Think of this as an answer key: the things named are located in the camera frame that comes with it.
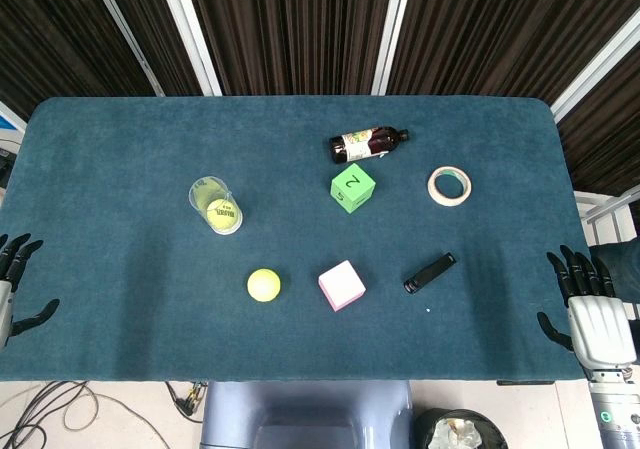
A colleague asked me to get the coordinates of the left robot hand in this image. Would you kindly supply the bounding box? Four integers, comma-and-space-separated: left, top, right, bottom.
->
0, 233, 61, 349

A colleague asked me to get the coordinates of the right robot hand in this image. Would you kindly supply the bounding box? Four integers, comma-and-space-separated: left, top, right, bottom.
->
536, 244, 637, 371

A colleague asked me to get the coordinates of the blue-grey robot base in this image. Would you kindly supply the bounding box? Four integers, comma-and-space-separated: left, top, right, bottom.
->
199, 380, 414, 449

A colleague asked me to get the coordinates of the clear plastic cup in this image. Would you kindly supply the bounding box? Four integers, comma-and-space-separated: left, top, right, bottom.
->
187, 174, 246, 237

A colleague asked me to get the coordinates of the printed yellow tennis ball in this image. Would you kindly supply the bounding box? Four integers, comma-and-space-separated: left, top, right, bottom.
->
205, 198, 244, 235

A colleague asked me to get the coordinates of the blue felt table cover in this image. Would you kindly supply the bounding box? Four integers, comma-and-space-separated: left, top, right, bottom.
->
0, 95, 599, 383

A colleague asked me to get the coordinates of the white metal rack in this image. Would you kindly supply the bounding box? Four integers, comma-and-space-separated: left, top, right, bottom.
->
573, 189, 640, 248

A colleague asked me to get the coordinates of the black trash bin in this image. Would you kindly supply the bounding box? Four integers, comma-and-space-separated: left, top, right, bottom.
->
413, 407, 509, 449

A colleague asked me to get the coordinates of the black rectangular bar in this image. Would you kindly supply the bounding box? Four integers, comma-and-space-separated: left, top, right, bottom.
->
403, 251, 458, 296

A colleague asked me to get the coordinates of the beige masking tape roll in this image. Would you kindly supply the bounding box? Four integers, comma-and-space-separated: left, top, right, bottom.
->
426, 165, 473, 208

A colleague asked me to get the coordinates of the pink white foam cube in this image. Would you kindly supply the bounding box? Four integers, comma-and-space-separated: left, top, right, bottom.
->
317, 260, 367, 313

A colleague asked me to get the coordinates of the green number cube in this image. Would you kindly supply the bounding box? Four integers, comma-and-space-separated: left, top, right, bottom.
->
330, 163, 377, 215

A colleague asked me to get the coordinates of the brown glass bottle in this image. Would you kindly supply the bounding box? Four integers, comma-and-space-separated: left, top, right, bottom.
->
328, 126, 410, 165

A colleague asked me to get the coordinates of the dark brown curtain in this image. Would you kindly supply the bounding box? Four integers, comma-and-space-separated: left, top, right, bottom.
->
0, 0, 640, 196

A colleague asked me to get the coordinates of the grey floor cable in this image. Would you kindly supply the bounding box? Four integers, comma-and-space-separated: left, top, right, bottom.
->
0, 380, 172, 449

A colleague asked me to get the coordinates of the black power plug cable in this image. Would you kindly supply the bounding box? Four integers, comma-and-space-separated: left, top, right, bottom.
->
164, 380, 209, 424

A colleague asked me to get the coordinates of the wide white frame post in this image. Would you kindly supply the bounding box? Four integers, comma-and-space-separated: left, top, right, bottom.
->
549, 17, 640, 124
153, 0, 223, 97
370, 0, 417, 96

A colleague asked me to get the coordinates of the thin white frame post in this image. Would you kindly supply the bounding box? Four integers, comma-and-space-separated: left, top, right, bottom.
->
85, 0, 166, 97

